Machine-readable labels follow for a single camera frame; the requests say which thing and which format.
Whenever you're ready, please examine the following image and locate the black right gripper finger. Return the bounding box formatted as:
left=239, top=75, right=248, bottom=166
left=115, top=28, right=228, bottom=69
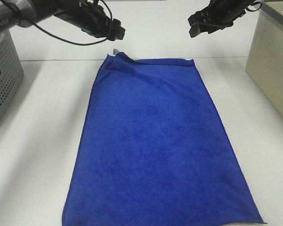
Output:
left=189, top=23, right=212, bottom=38

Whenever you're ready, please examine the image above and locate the grey perforated plastic basket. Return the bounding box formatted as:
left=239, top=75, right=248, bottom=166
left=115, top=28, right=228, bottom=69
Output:
left=0, top=31, right=24, bottom=121

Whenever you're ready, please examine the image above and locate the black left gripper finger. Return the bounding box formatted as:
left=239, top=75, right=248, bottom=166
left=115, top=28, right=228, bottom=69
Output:
left=107, top=20, right=125, bottom=41

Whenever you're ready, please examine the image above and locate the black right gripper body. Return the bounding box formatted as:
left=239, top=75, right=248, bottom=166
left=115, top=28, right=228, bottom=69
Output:
left=188, top=0, right=247, bottom=32

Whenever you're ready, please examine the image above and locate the beige storage box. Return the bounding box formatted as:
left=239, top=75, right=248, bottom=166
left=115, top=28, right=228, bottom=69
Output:
left=246, top=0, right=283, bottom=118

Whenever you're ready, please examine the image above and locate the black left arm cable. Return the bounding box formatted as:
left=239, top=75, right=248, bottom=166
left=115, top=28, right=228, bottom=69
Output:
left=1, top=0, right=114, bottom=46

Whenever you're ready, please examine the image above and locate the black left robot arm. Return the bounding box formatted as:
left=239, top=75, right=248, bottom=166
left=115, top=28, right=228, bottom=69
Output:
left=0, top=0, right=125, bottom=42

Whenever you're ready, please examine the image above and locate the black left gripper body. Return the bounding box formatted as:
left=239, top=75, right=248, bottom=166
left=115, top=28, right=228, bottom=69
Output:
left=54, top=0, right=116, bottom=38

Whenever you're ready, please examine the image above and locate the blue microfibre towel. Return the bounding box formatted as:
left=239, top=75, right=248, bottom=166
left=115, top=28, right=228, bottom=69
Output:
left=62, top=52, right=263, bottom=226

